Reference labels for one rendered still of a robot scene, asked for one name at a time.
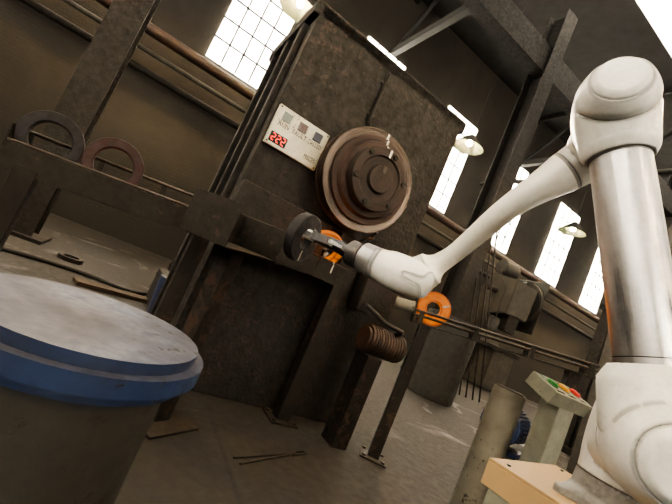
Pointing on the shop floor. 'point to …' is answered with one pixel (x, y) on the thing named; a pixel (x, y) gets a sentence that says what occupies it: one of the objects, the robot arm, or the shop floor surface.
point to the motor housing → (361, 381)
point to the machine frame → (340, 57)
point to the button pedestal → (550, 421)
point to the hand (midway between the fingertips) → (305, 232)
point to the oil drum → (442, 363)
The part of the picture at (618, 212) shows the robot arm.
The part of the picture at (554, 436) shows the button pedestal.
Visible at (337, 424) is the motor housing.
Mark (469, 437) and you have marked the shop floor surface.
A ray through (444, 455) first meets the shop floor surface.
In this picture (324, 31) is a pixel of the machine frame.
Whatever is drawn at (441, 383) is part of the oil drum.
